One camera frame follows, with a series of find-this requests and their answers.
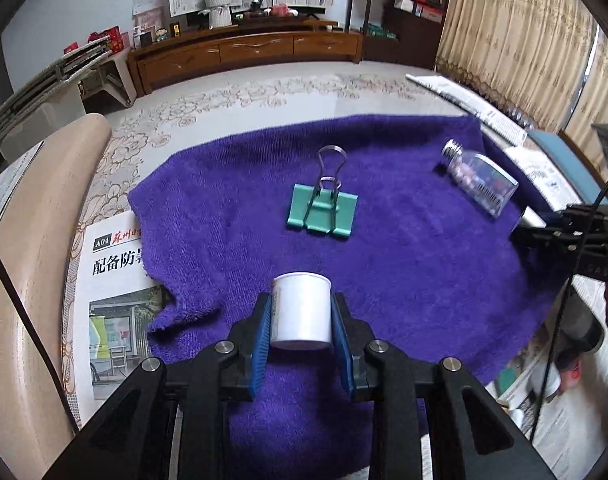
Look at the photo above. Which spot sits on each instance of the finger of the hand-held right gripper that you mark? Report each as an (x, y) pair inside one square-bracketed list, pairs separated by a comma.
[(558, 242), (583, 215)]

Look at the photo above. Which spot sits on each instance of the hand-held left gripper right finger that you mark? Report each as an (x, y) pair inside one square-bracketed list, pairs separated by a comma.
[(342, 341)]

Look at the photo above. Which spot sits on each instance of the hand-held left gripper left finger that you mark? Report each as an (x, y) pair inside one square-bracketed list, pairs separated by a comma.
[(263, 341)]

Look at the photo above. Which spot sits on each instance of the small white cylinder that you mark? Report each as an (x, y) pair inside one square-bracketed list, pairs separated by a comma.
[(531, 217)]

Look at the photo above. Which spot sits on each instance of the white plastic cup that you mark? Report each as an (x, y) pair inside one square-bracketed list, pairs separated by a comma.
[(302, 310)]

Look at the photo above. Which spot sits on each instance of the blue cushion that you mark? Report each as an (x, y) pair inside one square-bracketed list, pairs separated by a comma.
[(568, 160)]

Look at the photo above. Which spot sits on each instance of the folded newspaper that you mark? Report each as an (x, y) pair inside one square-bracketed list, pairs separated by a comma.
[(478, 110), (543, 175)]

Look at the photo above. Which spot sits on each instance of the clear glass bottle metal cap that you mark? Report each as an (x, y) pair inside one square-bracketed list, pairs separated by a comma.
[(483, 180)]

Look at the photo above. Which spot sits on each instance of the purple towel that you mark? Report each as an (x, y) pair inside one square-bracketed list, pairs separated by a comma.
[(423, 270)]

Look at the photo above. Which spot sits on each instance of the green binder clip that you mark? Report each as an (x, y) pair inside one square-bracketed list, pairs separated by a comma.
[(324, 210)]

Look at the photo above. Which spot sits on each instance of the newspaper with photo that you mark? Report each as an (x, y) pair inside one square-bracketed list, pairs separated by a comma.
[(114, 280)]

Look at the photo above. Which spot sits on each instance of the pile of newspapers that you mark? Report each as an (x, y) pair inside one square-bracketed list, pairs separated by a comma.
[(583, 410)]

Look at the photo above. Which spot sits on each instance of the beige patterned curtain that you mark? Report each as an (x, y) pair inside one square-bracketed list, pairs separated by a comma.
[(513, 25)]

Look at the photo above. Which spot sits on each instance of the beige floral tablecloth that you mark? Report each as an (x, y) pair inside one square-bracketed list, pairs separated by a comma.
[(224, 100)]

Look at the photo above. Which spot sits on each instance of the dark wooden bookshelf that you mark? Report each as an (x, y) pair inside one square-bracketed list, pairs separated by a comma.
[(408, 25)]

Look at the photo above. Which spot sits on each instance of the wooden television cabinet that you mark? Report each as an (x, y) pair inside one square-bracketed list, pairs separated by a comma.
[(234, 52)]

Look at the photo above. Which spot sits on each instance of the white stool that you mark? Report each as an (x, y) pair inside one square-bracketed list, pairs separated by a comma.
[(114, 77)]

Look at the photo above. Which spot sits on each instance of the tea set tray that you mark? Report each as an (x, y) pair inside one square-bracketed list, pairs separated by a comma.
[(279, 12)]

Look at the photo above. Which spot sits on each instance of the white wrapped vase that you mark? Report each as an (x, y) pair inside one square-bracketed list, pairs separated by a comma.
[(218, 10)]

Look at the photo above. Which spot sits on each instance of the red gift boxes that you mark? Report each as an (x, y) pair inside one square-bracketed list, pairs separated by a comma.
[(106, 40)]

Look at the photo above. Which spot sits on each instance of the grey folded rack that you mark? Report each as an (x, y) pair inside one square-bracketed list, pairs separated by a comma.
[(39, 80)]

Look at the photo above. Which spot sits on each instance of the small photo frame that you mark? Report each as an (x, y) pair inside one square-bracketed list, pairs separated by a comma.
[(145, 37)]

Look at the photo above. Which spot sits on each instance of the white wall calendar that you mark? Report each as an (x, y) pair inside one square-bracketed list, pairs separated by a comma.
[(149, 1)]

